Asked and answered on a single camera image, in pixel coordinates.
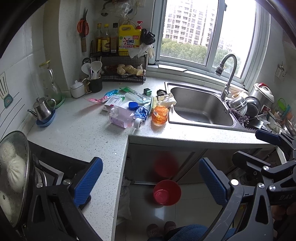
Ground clear purple liquid bottle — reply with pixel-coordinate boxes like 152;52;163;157
108;106;142;129

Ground pink blue plastic wrapper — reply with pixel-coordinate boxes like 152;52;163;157
87;89;118;104

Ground white medicine box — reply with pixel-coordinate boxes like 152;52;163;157
103;94;125;111

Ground blue tissue pack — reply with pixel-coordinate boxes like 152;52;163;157
134;105;149;121

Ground blue round lid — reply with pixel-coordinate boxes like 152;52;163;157
128;101;139;111

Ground orange plastic jar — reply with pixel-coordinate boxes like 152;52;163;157
152;105;169;126

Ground cream glove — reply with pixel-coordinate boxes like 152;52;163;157
157;93;177;108

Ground green toothbrush blister pack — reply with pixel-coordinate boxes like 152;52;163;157
120;86;151;105

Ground teal scrub brush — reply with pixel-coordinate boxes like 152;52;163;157
149;96;157;115

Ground red plastic trash bucket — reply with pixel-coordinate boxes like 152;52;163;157
153;180;182;206

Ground steel wool scrubber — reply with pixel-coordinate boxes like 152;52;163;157
228;108;249;125

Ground white rice cooker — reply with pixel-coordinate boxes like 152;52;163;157
250;83;274;108

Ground person blue trouser legs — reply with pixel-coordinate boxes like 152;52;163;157
147;223;236;241

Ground right pink slipper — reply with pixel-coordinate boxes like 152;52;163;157
164;221;177;233

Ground pink slipper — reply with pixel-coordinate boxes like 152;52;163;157
146;223;163;238
164;221;177;233

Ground grey gooseneck faucet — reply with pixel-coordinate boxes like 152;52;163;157
215;54;238;100

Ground blue saucer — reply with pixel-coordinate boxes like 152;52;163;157
36;110;56;127

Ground stainless steel sink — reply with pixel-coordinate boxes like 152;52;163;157
165;82;255;133

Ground green tray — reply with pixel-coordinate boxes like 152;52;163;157
55;95;66;109

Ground left pink slipper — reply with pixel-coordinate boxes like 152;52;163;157
146;223;163;238

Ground glass pot lid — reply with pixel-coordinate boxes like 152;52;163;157
1;131;30;227

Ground small steel teapot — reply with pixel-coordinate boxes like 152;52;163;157
27;97;56;122

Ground white ceramic sugar pot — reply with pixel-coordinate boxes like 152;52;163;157
70;80;86;98

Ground dark green utensil mug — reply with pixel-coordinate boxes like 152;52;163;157
86;77;102;93

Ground glass carafe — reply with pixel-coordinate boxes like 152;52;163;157
39;60;62;104

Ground black green power adapter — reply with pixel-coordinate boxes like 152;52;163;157
144;88;152;96

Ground grey dish rag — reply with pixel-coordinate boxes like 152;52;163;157
157;89;167;96

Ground white rice spoon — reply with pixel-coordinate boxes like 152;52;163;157
91;61;102;79

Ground ginger root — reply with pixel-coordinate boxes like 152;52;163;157
116;64;144;76

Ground dark oil bottle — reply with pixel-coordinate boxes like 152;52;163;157
95;23;102;53

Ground amber sauce bottle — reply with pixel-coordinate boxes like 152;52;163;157
101;24;110;52

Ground dark soy sauce bottle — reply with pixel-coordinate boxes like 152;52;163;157
110;23;118;54

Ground yellow detergent jug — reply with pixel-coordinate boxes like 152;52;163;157
118;25;142;56

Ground black wire shelf rack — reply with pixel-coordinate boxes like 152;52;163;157
90;41;148;84

